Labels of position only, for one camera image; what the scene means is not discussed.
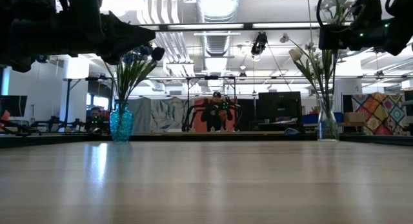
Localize large black monitor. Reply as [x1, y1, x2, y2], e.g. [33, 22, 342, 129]
[257, 91, 303, 122]

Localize colourful patchwork quilt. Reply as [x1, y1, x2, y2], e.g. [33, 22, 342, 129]
[350, 92, 408, 136]

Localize person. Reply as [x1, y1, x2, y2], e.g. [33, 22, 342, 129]
[85, 106, 107, 134]
[199, 91, 234, 132]

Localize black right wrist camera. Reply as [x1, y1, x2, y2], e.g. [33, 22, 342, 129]
[351, 0, 384, 25]

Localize flowers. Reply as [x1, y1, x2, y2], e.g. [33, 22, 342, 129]
[128, 46, 166, 104]

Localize grey patterned curtain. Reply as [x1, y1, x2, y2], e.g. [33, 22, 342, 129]
[128, 97, 194, 132]

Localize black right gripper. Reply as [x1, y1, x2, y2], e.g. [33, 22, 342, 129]
[318, 22, 393, 52]

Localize black monitor on stand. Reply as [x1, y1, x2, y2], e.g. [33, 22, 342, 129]
[0, 94, 28, 118]

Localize blue glass vase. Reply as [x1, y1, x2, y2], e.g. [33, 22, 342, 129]
[108, 102, 135, 143]

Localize silver ventilation duct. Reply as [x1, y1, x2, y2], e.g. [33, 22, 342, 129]
[196, 0, 242, 57]

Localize black metal frame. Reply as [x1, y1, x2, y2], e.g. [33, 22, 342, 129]
[185, 75, 238, 132]

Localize black background robot arms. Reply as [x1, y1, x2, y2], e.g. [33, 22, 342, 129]
[30, 116, 86, 134]

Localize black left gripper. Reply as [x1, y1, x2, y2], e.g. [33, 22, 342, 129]
[8, 0, 156, 73]

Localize clear glass vase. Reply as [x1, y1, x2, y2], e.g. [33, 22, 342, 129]
[316, 93, 341, 142]

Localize peach artificial tulip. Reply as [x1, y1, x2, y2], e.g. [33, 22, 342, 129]
[288, 48, 323, 99]

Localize orange backdrop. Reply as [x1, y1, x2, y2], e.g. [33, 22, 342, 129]
[194, 97, 237, 132]

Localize blue storage box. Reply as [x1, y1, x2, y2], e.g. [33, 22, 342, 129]
[301, 112, 343, 125]

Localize black long table edge rail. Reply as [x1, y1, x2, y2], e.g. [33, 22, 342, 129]
[0, 130, 413, 150]

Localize black overhead camera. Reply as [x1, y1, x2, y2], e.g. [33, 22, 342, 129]
[250, 31, 269, 56]

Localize cardboard box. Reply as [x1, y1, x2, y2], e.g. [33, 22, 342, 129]
[343, 111, 367, 124]

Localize black overhead frame beam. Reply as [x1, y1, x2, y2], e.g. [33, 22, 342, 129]
[138, 21, 323, 30]

